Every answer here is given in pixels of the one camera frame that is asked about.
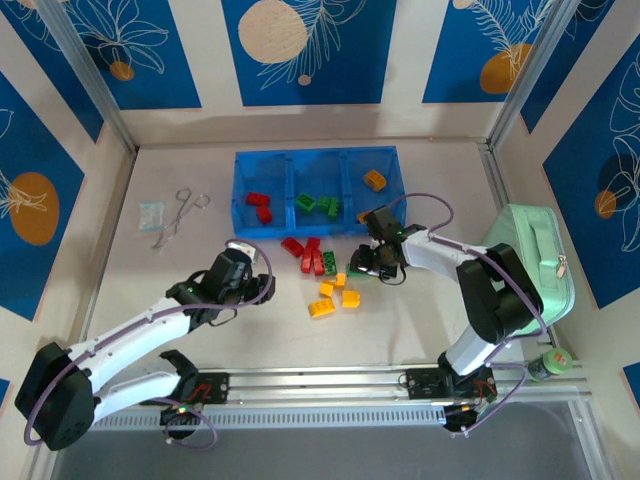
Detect aluminium frame post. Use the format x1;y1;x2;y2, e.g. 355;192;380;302
487;0;586;146
34;0;139;154

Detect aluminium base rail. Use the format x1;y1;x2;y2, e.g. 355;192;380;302
89;362;594;409

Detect clear plastic packet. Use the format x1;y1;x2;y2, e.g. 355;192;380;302
138;200;167;232

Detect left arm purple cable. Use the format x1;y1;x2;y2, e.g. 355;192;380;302
23;239;275;451

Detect grey slotted cable duct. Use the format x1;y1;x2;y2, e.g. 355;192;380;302
92;403;451;431

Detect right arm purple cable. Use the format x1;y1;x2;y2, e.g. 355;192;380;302
384;192;549;439

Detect metal forceps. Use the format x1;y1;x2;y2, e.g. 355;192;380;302
151;187;211;250

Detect mint green zip case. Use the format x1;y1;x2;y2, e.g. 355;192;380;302
482;203;576;335

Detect blue floral wall panel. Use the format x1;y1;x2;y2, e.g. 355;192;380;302
422;0;557;105
52;0;204;111
542;49;640;310
519;0;617;135
221;0;399;107
0;72;86;321
0;7;105;145

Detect blue three-compartment plastic bin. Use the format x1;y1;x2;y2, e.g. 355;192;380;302
230;145;409;240

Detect green tape roll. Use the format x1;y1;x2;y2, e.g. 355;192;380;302
528;348;574;384

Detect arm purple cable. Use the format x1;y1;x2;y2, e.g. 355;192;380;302
384;192;549;439
23;239;275;451

